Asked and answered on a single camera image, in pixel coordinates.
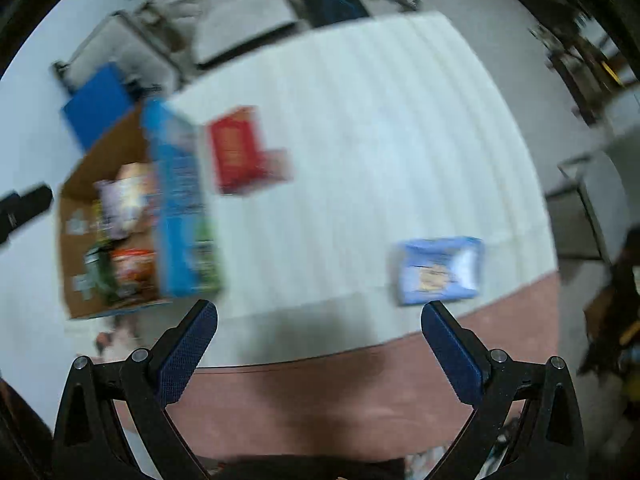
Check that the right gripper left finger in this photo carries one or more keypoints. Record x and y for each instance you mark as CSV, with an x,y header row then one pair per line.
x,y
89,442

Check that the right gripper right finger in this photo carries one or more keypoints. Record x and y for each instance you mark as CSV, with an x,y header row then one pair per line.
x,y
548,442

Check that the blue cartoon tissue pack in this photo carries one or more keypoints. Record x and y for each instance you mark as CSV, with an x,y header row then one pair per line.
x,y
445,269

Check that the red snack pack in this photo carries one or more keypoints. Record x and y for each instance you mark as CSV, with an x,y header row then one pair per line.
x,y
241,162

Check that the green snack pack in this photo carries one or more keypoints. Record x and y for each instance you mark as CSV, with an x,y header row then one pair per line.
x,y
100,272

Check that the cardboard box blue front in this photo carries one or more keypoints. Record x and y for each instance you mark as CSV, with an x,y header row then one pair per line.
x,y
181,235

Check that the cream cartoon tissue pack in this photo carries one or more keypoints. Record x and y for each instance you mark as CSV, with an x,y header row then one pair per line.
x,y
126,203

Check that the blue folded mat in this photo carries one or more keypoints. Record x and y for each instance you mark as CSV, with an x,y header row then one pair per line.
x,y
97,106

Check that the white tufted bench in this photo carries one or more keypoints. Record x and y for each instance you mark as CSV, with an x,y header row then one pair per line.
x,y
121,42

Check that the white padded chair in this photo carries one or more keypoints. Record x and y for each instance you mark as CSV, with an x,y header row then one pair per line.
x,y
235,23

